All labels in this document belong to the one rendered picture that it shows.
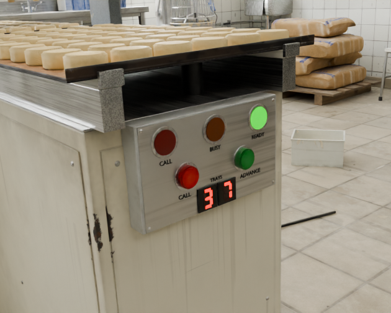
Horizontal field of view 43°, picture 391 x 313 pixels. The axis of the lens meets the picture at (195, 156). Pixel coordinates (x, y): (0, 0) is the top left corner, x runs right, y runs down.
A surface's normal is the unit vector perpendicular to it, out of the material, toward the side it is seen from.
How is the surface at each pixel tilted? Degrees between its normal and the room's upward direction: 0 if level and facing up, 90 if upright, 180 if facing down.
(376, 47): 90
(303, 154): 90
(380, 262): 0
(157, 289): 90
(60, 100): 90
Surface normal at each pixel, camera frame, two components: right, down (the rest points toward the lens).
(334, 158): -0.27, 0.32
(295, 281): -0.05, -0.95
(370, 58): -0.77, 0.23
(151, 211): 0.62, 0.22
